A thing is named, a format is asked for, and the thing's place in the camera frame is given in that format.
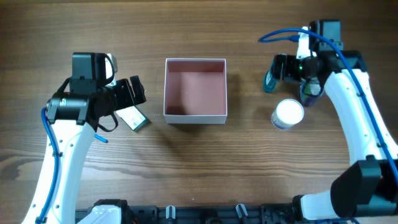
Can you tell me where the clear pump sanitizer bottle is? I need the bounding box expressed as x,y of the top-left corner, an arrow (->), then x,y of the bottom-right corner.
300,80 -> 324,107

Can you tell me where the blue mouthwash bottle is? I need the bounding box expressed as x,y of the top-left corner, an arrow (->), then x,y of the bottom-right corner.
263,62 -> 277,93

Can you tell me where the white cotton bud tub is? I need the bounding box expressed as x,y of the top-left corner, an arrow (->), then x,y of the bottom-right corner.
271,99 -> 305,129

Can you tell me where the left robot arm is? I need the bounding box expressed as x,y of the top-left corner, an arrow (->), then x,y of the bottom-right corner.
23,52 -> 146,223

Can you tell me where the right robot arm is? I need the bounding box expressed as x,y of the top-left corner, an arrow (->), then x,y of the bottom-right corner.
265,50 -> 397,223

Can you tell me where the white green soap box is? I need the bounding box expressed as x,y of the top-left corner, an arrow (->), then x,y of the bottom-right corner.
116,106 -> 149,132

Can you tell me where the pink open cardboard box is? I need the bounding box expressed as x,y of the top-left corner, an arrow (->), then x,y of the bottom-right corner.
163,58 -> 228,124

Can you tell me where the left blue cable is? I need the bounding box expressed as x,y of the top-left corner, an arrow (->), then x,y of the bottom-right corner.
34,107 -> 60,224

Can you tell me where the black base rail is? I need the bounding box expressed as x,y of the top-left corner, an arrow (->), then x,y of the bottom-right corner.
130,203 -> 303,224

